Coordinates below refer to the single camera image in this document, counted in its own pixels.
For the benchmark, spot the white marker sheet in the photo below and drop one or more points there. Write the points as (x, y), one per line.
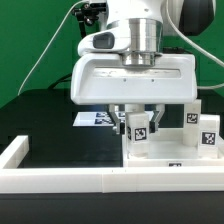
(91, 119)

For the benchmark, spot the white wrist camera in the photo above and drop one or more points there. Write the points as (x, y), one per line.
(112, 40)

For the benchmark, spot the white square tabletop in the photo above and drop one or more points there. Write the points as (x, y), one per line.
(166, 150)

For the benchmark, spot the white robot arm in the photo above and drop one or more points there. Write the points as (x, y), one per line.
(125, 64)

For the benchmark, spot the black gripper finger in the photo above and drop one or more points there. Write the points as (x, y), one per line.
(114, 118)
(158, 111)

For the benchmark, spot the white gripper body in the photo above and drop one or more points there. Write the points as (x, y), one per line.
(103, 79)

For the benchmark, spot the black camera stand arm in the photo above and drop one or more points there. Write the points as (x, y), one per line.
(87, 15)

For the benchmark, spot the white U-shaped obstacle fence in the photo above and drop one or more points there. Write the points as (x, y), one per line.
(209, 176)

